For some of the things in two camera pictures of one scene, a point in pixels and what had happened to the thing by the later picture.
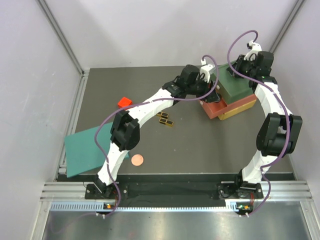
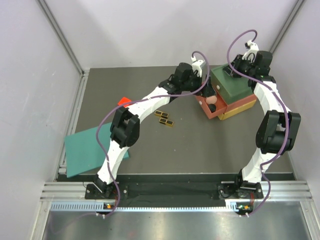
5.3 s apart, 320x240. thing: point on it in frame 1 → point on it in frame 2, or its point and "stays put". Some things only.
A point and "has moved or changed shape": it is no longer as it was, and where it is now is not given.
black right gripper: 240,62 stays put
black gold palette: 166,121 stays put
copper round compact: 137,160 has moved or changed shape
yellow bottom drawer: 237,110 stays put
